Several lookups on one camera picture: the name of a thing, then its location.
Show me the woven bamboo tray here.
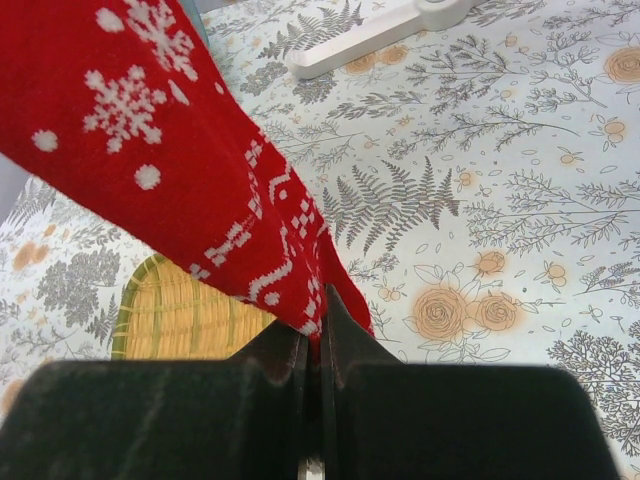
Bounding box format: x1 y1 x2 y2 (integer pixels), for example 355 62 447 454
111 254 275 360

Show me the white drying rack stand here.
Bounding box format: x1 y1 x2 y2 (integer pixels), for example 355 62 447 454
285 0 484 80

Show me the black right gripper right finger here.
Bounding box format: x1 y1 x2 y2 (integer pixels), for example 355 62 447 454
320 287 618 479

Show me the teal transparent plastic basin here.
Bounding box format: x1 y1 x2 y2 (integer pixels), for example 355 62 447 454
179 0 206 39

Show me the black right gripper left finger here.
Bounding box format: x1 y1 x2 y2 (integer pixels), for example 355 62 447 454
1 323 308 479

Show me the red sock with white pattern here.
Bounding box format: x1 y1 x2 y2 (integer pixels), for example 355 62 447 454
1 1 371 340

